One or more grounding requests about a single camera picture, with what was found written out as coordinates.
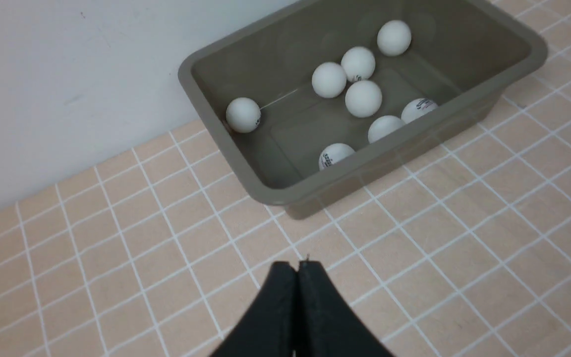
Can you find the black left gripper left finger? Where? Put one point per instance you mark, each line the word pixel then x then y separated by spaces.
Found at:
pixel 265 329

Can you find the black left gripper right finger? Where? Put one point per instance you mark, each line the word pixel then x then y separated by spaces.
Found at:
pixel 331 327

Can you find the white ping-pong ball side logo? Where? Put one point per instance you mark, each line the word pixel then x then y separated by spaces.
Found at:
pixel 333 154

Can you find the white ping-pong ball with speck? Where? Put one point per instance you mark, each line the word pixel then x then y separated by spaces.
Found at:
pixel 383 126

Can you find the white ping-pong ball top logo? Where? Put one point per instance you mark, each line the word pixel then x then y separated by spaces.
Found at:
pixel 417 108

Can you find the plain white ping-pong ball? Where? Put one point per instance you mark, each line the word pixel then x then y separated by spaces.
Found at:
pixel 394 38

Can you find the olive green plastic bin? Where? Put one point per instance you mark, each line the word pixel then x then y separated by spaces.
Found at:
pixel 463 55

